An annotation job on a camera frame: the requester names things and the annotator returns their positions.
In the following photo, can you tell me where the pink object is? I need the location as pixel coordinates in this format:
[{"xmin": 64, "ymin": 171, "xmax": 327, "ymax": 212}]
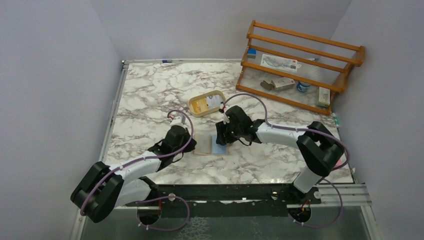
[{"xmin": 333, "ymin": 158, "xmax": 342, "ymax": 169}]

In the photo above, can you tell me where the green white tube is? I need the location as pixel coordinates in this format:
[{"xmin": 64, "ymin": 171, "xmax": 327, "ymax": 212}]
[{"xmin": 332, "ymin": 112, "xmax": 340, "ymax": 128}]

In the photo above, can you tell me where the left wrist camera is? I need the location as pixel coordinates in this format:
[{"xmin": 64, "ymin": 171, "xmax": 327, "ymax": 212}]
[{"xmin": 169, "ymin": 115, "xmax": 187, "ymax": 129}]

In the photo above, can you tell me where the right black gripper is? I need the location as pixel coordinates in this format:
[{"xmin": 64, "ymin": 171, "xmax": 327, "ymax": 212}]
[{"xmin": 215, "ymin": 119, "xmax": 243, "ymax": 146}]

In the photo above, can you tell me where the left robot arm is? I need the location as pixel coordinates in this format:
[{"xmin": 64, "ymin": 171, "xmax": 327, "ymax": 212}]
[{"xmin": 70, "ymin": 125, "xmax": 197, "ymax": 223}]

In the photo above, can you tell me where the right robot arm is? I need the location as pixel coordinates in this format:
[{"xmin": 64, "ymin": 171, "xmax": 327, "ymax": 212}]
[{"xmin": 215, "ymin": 106, "xmax": 345, "ymax": 204}]

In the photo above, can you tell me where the brown small object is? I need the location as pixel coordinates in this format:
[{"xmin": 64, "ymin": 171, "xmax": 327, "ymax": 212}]
[{"xmin": 260, "ymin": 81, "xmax": 274, "ymax": 91}]

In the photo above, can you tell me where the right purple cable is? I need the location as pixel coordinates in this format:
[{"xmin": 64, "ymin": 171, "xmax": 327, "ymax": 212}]
[{"xmin": 219, "ymin": 92, "xmax": 351, "ymax": 230}]

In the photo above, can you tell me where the white black card in tray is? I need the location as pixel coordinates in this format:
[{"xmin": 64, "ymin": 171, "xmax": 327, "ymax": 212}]
[{"xmin": 205, "ymin": 94, "xmax": 223, "ymax": 109}]

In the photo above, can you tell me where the blue white small box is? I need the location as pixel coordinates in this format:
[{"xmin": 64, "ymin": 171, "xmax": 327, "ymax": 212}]
[{"xmin": 246, "ymin": 48, "xmax": 257, "ymax": 59}]

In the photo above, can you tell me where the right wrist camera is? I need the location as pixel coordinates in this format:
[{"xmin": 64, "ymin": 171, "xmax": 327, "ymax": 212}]
[{"xmin": 218, "ymin": 104, "xmax": 230, "ymax": 125}]

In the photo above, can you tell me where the beige oval tray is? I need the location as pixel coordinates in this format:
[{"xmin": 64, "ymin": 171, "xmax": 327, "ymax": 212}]
[{"xmin": 187, "ymin": 90, "xmax": 226, "ymax": 118}]

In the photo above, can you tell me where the wooden shelf rack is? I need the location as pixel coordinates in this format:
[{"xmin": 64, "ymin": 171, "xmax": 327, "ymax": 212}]
[{"xmin": 235, "ymin": 20, "xmax": 365, "ymax": 115}]

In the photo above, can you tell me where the grey box with red label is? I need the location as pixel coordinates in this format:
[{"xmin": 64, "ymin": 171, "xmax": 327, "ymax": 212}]
[{"xmin": 271, "ymin": 77, "xmax": 295, "ymax": 91}]

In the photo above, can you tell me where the blue white bottle cap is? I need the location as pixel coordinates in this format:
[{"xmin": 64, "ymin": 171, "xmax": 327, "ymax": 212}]
[{"xmin": 296, "ymin": 81, "xmax": 311, "ymax": 93}]

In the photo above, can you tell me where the clear packet with red label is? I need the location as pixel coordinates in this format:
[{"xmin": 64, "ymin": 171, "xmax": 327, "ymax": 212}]
[{"xmin": 260, "ymin": 54, "xmax": 302, "ymax": 73}]

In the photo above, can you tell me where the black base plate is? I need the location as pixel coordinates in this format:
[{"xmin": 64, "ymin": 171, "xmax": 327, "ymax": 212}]
[{"xmin": 112, "ymin": 177, "xmax": 322, "ymax": 218}]

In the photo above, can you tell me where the orange card in tray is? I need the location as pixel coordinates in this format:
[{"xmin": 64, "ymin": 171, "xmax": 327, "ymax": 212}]
[{"xmin": 191, "ymin": 99, "xmax": 209, "ymax": 114}]

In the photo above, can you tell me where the green white small box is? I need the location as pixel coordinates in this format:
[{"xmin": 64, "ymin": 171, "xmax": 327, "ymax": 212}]
[{"xmin": 316, "ymin": 87, "xmax": 331, "ymax": 108}]

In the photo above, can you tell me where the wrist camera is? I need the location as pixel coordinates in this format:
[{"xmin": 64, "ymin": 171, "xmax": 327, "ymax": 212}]
[
  {"xmin": 169, "ymin": 115, "xmax": 187, "ymax": 129},
  {"xmin": 218, "ymin": 104, "xmax": 230, "ymax": 125}
]

